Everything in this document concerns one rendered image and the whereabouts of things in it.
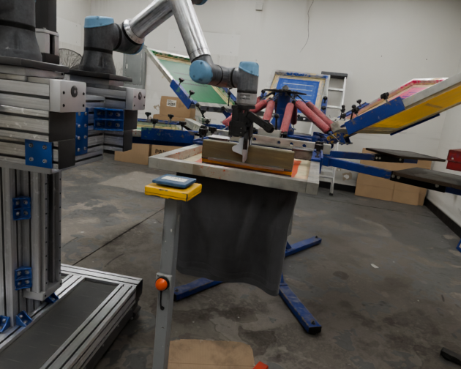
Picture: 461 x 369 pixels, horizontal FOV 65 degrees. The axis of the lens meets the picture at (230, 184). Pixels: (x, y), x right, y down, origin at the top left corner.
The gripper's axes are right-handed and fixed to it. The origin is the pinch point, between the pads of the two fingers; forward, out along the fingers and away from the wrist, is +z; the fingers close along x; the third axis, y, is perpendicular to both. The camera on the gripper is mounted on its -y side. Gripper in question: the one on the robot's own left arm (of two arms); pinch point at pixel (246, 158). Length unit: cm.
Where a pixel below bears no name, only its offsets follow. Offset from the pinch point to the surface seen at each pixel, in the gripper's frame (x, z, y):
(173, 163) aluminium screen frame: 21.0, 1.3, 21.4
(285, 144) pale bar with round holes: -61, -1, -9
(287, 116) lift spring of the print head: -94, -14, -6
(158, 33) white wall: -453, -120, 248
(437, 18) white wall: -451, -154, -168
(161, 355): 40, 61, 15
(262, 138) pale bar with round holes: -61, -2, 3
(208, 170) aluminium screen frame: 21.1, 2.0, 8.7
